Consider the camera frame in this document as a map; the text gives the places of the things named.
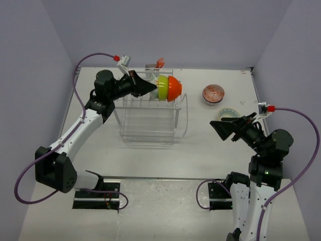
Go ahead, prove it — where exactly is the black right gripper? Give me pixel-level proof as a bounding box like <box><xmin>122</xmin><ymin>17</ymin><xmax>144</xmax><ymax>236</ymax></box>
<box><xmin>211</xmin><ymin>111</ymin><xmax>267</xmax><ymax>155</ymax></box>

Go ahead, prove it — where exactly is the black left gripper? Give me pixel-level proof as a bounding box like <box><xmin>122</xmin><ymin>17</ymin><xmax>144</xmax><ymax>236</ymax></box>
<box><xmin>108</xmin><ymin>70</ymin><xmax>156</xmax><ymax>101</ymax></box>

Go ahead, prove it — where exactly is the yellow rim patterned bowl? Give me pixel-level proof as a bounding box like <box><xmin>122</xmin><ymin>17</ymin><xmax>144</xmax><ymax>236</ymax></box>
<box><xmin>217</xmin><ymin>108</ymin><xmax>241</xmax><ymax>121</ymax></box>

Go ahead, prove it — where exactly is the red rim zigzag bowl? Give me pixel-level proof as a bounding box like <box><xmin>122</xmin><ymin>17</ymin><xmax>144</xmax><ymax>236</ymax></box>
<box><xmin>202</xmin><ymin>84</ymin><xmax>225</xmax><ymax>105</ymax></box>

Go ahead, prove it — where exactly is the white green orange patterned bowl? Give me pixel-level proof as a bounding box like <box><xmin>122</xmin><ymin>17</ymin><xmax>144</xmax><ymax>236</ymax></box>
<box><xmin>149</xmin><ymin>74</ymin><xmax>158</xmax><ymax>100</ymax></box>

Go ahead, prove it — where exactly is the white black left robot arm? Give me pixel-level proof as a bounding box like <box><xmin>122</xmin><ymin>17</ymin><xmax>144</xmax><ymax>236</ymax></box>
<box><xmin>35</xmin><ymin>70</ymin><xmax>157</xmax><ymax>197</ymax></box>

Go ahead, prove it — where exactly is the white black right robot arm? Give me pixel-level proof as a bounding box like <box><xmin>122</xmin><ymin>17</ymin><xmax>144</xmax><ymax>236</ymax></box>
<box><xmin>210</xmin><ymin>113</ymin><xmax>293</xmax><ymax>240</ymax></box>

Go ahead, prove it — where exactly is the lime green bowl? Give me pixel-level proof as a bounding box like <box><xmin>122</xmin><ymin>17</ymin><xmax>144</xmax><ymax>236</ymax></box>
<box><xmin>157</xmin><ymin>75</ymin><xmax>169</xmax><ymax>101</ymax></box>

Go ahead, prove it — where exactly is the orange clip on grey block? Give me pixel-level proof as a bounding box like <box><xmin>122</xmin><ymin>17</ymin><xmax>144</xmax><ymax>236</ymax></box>
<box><xmin>145</xmin><ymin>58</ymin><xmax>165</xmax><ymax>69</ymax></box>

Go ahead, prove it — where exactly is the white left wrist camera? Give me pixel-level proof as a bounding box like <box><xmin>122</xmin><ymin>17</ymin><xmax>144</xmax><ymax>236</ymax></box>
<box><xmin>116</xmin><ymin>55</ymin><xmax>131</xmax><ymax>75</ymax></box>

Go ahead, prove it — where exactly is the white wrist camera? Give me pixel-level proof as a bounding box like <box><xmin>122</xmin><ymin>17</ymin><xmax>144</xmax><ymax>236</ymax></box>
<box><xmin>255</xmin><ymin>102</ymin><xmax>276</xmax><ymax>122</ymax></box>
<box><xmin>116</xmin><ymin>55</ymin><xmax>131</xmax><ymax>75</ymax></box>

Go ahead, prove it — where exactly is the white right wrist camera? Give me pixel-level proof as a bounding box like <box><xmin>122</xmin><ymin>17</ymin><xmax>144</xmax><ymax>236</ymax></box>
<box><xmin>255</xmin><ymin>102</ymin><xmax>276</xmax><ymax>122</ymax></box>

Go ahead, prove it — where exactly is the white wire dish rack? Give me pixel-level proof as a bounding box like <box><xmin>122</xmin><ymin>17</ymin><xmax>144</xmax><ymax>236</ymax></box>
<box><xmin>109</xmin><ymin>68</ymin><xmax>189</xmax><ymax>146</ymax></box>

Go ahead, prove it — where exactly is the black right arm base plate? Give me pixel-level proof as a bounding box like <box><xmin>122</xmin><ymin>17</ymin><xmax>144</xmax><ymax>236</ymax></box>
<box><xmin>208</xmin><ymin>182</ymin><xmax>233</xmax><ymax>210</ymax></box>

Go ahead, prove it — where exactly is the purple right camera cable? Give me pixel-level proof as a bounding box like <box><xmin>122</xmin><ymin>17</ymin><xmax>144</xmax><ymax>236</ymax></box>
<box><xmin>196</xmin><ymin>105</ymin><xmax>321</xmax><ymax>241</ymax></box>

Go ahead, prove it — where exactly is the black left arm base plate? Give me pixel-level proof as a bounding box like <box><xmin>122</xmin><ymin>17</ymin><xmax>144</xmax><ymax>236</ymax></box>
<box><xmin>72</xmin><ymin>179</ymin><xmax>121</xmax><ymax>210</ymax></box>

